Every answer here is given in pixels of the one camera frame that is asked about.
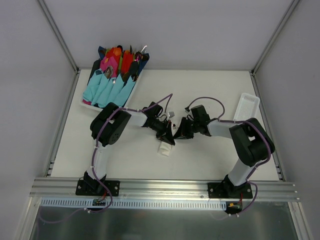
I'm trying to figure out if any white paper napkin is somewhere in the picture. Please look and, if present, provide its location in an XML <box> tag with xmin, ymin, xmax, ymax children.
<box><xmin>157</xmin><ymin>141</ymin><xmax>173</xmax><ymax>157</ymax></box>

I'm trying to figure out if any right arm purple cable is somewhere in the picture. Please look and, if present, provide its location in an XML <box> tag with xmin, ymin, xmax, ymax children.
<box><xmin>184</xmin><ymin>97</ymin><xmax>273</xmax><ymax>217</ymax></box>

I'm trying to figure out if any small white perforated basket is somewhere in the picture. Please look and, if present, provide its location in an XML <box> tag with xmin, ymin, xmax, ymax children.
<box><xmin>233</xmin><ymin>93</ymin><xmax>260</xmax><ymax>121</ymax></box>

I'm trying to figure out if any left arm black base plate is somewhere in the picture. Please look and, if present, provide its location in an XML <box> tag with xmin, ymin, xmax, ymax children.
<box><xmin>75</xmin><ymin>179</ymin><xmax>121</xmax><ymax>197</ymax></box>

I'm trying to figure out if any white slotted cable duct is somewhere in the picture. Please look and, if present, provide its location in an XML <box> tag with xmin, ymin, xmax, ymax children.
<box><xmin>40</xmin><ymin>197</ymin><xmax>227</xmax><ymax>211</ymax></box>

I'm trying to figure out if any aluminium mounting rail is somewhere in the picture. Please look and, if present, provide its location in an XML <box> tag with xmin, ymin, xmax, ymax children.
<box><xmin>29</xmin><ymin>177</ymin><xmax>301</xmax><ymax>202</ymax></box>

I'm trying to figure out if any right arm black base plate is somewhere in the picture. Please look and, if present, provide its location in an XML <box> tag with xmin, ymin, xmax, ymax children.
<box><xmin>207</xmin><ymin>181</ymin><xmax>253</xmax><ymax>199</ymax></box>

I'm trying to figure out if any pink rolled napkin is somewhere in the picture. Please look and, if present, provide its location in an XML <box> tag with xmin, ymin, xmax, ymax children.
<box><xmin>99</xmin><ymin>56</ymin><xmax>119</xmax><ymax>77</ymax></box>

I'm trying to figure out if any dark navy rolled napkin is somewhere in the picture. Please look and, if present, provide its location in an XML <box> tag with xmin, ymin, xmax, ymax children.
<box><xmin>136</xmin><ymin>53</ymin><xmax>150</xmax><ymax>76</ymax></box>

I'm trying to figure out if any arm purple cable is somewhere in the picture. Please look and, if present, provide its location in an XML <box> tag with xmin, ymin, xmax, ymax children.
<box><xmin>91</xmin><ymin>93</ymin><xmax>174</xmax><ymax>213</ymax></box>
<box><xmin>184</xmin><ymin>97</ymin><xmax>273</xmax><ymax>217</ymax></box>

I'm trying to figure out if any white tray of rolled napkins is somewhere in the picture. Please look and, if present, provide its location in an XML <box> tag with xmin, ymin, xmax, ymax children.
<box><xmin>80</xmin><ymin>45</ymin><xmax>150</xmax><ymax>111</ymax></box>

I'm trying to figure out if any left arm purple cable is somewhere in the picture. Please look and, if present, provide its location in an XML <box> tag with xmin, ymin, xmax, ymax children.
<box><xmin>91</xmin><ymin>93</ymin><xmax>174</xmax><ymax>213</ymax></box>

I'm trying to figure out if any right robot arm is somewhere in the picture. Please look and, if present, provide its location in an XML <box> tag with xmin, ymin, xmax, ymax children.
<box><xmin>173</xmin><ymin>105</ymin><xmax>275</xmax><ymax>199</ymax></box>

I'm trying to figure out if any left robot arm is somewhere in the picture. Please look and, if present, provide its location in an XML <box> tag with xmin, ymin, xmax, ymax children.
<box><xmin>76</xmin><ymin>102</ymin><xmax>175</xmax><ymax>196</ymax></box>

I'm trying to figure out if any light blue rolled napkin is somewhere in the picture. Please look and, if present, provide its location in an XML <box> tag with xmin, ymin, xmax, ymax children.
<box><xmin>81</xmin><ymin>69</ymin><xmax>136</xmax><ymax>109</ymax></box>

